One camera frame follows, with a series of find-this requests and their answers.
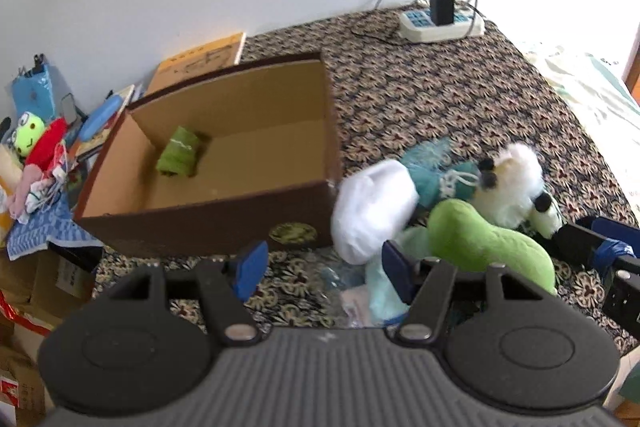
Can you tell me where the white panda plush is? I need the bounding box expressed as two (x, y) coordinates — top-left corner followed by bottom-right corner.
(471, 143), (564, 239)

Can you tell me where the white soft pouch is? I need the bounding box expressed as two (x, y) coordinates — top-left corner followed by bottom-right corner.
(331, 159), (419, 265)

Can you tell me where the red soft toy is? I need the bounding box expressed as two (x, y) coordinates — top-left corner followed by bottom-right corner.
(25, 117), (68, 171)

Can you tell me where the light mint cloth bag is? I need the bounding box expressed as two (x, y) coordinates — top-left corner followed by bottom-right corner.
(366, 227), (431, 325)

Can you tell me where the green bean plush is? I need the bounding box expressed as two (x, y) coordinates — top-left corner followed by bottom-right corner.
(426, 199), (556, 296)

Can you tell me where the clear plastic packaging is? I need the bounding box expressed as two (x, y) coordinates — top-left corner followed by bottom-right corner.
(318, 262), (372, 329)

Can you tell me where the brown cardboard box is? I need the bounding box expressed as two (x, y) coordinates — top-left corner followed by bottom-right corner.
(74, 53), (342, 257)

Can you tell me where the green rolled cloth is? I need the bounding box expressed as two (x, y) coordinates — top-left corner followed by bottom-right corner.
(155, 126), (212, 178)

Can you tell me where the pastel bed sheet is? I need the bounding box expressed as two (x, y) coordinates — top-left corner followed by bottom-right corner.
(524, 42), (639, 215)

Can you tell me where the blue patterned cloth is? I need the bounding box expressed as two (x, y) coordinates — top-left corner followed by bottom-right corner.
(6, 192), (103, 261)

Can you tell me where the floral patterned tablecloth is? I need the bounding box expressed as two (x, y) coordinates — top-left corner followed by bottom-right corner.
(98, 11), (638, 327)

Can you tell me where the blue pen case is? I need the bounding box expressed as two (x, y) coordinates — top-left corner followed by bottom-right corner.
(78, 94), (124, 142)

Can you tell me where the pink cloth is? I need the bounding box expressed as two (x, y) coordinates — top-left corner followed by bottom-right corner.
(6, 164), (54, 225)

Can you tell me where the green frog toy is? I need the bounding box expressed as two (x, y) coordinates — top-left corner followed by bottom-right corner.
(11, 112), (46, 158)

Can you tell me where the white power strip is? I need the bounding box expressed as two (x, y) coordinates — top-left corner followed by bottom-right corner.
(398, 3), (487, 44)

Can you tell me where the black charger plug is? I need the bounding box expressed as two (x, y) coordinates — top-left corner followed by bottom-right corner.
(428, 0), (454, 26)

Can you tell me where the teal drawstring bag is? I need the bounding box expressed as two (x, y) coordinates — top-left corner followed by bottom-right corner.
(400, 138), (480, 210)

